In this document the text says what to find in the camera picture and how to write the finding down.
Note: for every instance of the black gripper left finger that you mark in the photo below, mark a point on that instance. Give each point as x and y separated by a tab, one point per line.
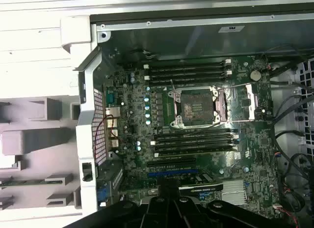
157	213

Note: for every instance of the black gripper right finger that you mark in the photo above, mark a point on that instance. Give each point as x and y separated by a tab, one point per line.
189	213

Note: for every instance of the metal socket cover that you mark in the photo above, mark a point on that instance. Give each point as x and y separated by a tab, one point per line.
250	102

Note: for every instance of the CPU socket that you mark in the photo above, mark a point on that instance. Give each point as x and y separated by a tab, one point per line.
196	107

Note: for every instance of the black graphics card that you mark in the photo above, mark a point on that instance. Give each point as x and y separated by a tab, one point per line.
201	190

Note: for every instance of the blue expansion slot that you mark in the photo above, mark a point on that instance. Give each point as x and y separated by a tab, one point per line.
171	175

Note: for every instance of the silver chipset heatsink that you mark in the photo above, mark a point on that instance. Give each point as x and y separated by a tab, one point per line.
234	192

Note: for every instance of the black expansion slot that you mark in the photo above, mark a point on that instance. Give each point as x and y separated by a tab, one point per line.
171	162

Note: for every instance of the green motherboard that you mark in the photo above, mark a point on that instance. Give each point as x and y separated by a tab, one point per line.
220	161

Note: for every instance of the silver network port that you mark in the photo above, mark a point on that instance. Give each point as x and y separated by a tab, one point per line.
112	112

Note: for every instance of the blue serial port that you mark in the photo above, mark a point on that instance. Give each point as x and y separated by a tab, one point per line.
111	97

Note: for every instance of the green RAM stick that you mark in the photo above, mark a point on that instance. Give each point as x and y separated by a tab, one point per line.
24	183

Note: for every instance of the grey parts rack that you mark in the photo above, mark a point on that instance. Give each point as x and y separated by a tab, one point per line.
32	139

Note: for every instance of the round coin battery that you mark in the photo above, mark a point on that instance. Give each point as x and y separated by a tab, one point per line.
255	75

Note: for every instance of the silver drive cage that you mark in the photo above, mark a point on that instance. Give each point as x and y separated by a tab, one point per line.
296	100

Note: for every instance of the black PC case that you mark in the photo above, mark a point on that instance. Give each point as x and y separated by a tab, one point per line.
196	41

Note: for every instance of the white case sticker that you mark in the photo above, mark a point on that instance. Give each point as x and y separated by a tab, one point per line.
231	29

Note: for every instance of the grey plastic case latch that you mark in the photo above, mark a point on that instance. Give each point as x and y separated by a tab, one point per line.
76	29

